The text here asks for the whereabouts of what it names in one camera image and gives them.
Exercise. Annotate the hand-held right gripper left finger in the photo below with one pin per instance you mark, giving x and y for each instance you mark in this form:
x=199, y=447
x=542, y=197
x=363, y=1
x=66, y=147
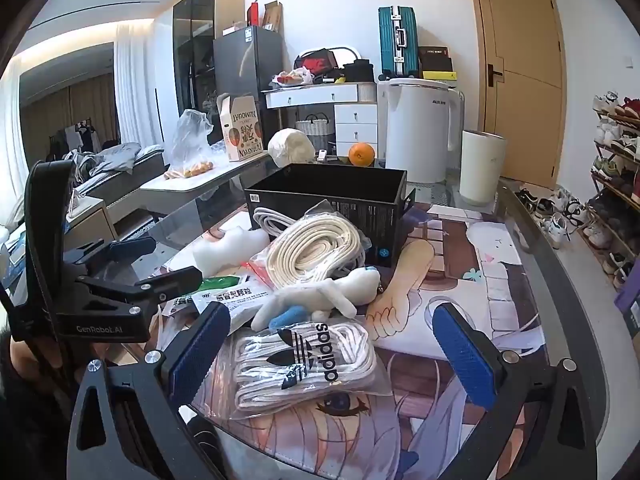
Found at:
x=200, y=345

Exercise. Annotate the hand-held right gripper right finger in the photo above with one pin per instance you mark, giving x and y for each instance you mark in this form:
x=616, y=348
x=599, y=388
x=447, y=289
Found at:
x=465, y=355

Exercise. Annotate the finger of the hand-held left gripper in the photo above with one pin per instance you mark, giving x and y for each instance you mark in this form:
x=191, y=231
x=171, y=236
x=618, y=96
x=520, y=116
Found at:
x=125, y=249
x=170, y=280

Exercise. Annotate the green and white medicine packet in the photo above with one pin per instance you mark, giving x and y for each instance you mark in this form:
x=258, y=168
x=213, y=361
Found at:
x=180, y=304
x=240, y=300

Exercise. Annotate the bagged white shoelaces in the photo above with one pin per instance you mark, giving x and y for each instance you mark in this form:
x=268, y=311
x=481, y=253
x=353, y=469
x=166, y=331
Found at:
x=310, y=365

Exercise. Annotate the white and blue plush toy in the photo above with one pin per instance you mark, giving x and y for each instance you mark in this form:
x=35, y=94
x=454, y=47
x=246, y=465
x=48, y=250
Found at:
x=320, y=295

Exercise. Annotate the black cardboard box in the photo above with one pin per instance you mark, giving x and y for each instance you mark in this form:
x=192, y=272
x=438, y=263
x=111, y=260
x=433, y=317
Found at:
x=390, y=210

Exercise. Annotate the bedside table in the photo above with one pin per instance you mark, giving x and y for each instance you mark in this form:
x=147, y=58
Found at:
x=90, y=225

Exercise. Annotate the white foam piece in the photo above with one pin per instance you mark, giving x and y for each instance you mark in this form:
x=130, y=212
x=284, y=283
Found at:
x=225, y=252

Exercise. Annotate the bed with grey clothes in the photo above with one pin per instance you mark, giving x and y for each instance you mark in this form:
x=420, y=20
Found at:
x=120, y=165

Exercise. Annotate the printed desk mat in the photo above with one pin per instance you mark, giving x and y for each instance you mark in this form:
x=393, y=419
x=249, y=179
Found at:
x=450, y=270

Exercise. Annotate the red and white plastic bag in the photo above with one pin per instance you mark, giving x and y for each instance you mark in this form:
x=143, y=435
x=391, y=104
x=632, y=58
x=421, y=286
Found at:
x=260, y=272

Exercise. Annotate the white side table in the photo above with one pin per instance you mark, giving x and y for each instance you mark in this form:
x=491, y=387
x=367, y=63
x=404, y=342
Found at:
x=200, y=182

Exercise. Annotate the hanging clothes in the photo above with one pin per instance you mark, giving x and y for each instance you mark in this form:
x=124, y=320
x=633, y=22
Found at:
x=75, y=137

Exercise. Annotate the clear plastic bag of kumquats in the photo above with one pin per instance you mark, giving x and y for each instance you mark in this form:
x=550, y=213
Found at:
x=190, y=140

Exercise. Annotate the brown curtain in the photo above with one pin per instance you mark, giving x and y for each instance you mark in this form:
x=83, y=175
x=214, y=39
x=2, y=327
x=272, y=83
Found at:
x=50, y=110

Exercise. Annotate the white curtain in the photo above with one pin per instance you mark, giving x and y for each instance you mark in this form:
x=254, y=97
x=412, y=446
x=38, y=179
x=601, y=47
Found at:
x=137, y=85

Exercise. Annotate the row of sneakers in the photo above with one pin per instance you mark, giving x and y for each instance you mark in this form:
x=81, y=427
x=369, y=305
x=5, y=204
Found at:
x=555, y=215

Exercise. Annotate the printed cardboard fruit box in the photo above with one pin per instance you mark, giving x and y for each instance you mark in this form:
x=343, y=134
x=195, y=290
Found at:
x=242, y=130

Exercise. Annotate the purple container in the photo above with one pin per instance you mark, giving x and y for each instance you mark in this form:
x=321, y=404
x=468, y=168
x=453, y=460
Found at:
x=629, y=310

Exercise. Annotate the white round bundle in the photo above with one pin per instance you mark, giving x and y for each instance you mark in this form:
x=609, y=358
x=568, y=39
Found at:
x=292, y=147

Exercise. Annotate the white cylindrical bin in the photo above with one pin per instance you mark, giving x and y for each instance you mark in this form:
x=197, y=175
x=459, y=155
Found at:
x=482, y=170

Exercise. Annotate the small white device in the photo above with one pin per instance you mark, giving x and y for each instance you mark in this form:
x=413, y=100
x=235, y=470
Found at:
x=322, y=156

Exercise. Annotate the wicker basket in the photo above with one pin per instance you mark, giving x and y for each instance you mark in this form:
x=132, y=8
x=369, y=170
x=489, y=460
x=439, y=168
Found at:
x=315, y=132

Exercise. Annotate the grey refrigerator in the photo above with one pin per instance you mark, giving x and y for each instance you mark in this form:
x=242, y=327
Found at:
x=245, y=70

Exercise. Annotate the dark glass cabinet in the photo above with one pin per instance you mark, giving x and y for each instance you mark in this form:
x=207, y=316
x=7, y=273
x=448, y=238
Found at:
x=200, y=45

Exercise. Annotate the orange fruit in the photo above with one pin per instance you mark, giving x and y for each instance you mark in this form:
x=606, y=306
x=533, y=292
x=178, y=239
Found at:
x=361, y=155

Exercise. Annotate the white washing machine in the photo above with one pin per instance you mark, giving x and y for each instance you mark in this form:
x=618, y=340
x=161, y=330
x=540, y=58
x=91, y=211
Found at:
x=420, y=130

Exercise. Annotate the plastic bag of food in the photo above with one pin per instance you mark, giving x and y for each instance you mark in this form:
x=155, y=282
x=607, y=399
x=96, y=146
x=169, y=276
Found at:
x=292, y=77

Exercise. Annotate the shoe rack with shoes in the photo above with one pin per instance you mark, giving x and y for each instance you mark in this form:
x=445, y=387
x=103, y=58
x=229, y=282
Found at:
x=615, y=170

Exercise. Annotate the white dresser with drawers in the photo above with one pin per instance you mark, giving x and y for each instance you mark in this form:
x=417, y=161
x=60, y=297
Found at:
x=355, y=125

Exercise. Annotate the red and black bag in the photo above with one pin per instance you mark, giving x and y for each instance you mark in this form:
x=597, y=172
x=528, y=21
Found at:
x=315, y=61

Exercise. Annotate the red box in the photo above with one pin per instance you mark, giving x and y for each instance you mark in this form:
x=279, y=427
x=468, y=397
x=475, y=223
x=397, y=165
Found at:
x=255, y=14

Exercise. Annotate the brown cardboard box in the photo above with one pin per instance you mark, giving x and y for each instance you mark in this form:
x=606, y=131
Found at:
x=273, y=16

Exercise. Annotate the wooden door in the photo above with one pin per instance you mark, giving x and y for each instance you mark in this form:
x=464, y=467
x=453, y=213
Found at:
x=525, y=85

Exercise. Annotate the yellow flat box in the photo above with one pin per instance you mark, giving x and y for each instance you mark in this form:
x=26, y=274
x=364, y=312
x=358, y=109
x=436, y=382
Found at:
x=440, y=75

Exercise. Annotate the white oval mirror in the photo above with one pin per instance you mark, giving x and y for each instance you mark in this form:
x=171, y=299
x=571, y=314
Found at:
x=350, y=50

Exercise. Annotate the black flat box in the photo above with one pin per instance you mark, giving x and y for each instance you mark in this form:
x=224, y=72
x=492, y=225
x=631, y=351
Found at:
x=435, y=59

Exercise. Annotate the teal suitcase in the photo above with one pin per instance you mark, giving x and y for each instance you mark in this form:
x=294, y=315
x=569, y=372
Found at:
x=397, y=40

